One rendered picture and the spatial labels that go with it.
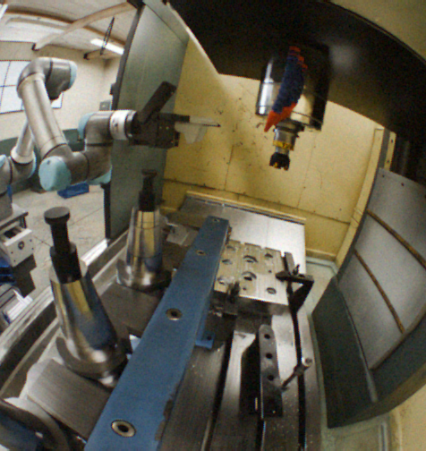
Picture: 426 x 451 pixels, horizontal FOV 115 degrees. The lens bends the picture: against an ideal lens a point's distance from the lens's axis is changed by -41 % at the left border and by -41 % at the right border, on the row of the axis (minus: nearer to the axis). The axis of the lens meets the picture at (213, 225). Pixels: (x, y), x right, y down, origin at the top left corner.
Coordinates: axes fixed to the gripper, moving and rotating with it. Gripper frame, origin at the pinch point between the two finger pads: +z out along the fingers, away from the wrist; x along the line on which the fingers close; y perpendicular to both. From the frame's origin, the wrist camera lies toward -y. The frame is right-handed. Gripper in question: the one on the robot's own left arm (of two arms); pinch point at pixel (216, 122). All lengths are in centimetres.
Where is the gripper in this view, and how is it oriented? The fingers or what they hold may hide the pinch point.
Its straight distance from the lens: 50.4
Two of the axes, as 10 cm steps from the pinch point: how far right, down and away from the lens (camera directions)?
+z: 9.9, 1.6, -0.3
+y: -1.4, 9.0, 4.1
